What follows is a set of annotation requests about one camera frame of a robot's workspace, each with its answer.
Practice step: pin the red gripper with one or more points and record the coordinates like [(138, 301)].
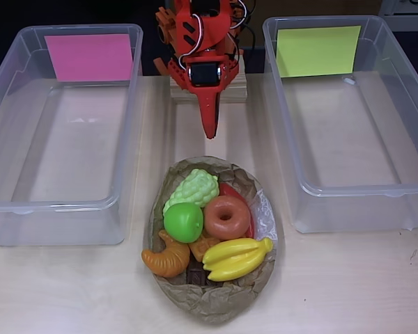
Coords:
[(203, 74)]

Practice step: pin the light green toy grapes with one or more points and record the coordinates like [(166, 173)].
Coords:
[(198, 188)]

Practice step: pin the brown toy donut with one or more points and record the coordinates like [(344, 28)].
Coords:
[(237, 222)]

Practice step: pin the green toy apple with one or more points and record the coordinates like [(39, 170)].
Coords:
[(181, 222)]

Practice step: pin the yellow toy banana bunch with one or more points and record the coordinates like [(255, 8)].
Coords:
[(233, 257)]

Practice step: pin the orange toy croissant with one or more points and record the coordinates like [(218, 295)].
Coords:
[(167, 261)]

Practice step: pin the red robot arm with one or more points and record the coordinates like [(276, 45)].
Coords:
[(209, 31)]

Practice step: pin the yellow-green paper label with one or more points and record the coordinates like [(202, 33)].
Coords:
[(317, 52)]

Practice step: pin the pink paper label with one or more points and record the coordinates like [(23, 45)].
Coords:
[(90, 57)]

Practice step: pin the clear plastic bin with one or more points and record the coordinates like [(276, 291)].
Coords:
[(55, 139), (352, 139)]

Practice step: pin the wooden base block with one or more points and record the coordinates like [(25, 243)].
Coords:
[(233, 94)]

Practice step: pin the orange table clamp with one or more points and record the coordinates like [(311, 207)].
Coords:
[(163, 26), (234, 38)]

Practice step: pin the red toy chili pepper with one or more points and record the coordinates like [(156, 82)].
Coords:
[(230, 192)]

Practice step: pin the clear plastic wrap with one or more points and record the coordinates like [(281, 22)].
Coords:
[(264, 219)]

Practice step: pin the orange toy waffle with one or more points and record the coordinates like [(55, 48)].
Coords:
[(202, 248)]

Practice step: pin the brown toy chocolate bar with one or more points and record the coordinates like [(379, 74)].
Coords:
[(196, 277)]

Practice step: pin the crumpled brown paper bag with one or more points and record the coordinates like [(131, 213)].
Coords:
[(212, 302)]

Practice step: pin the white furniture piece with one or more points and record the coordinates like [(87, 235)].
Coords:
[(404, 21)]

